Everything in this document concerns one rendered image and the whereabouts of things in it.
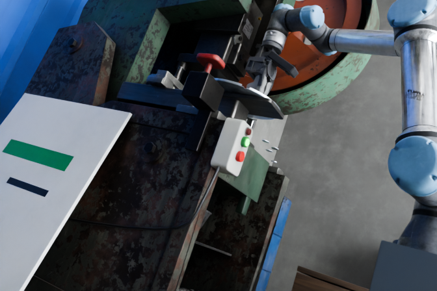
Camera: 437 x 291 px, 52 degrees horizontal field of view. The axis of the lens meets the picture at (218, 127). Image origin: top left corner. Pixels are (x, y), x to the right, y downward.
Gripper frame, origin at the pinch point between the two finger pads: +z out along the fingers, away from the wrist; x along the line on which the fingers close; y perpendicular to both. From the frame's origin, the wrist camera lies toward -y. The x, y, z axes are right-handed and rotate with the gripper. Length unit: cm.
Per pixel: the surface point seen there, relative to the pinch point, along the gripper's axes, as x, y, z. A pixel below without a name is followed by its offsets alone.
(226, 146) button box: 27.6, -10.3, 24.9
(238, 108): 3.1, 4.8, 5.3
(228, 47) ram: 6.6, 14.2, -14.7
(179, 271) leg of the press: 24, -7, 57
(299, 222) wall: -330, 89, -7
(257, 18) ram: -4.4, 14.2, -34.0
